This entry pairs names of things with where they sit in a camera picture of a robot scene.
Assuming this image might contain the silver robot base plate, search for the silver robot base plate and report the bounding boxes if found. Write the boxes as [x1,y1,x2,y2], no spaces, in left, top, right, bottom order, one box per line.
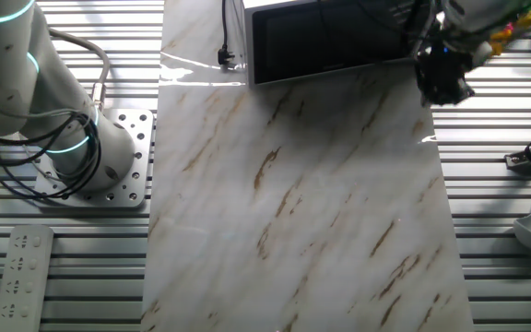
[32,108,156,209]

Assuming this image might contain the white power strip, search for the white power strip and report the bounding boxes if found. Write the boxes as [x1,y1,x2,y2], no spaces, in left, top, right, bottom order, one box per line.
[0,223,55,332]

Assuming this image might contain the black microwave power cord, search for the black microwave power cord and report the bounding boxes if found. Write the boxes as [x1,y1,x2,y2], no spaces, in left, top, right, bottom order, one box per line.
[218,0,240,70]

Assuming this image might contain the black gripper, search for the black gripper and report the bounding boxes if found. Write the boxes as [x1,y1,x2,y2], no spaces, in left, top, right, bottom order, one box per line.
[415,45,477,107]

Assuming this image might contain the grey robot power cable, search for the grey robot power cable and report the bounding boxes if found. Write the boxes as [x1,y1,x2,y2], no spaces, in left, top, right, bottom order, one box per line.
[47,27,112,113]

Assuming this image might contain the marble pattern table mat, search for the marble pattern table mat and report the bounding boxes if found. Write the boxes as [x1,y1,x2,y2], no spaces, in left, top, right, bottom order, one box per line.
[139,0,477,332]

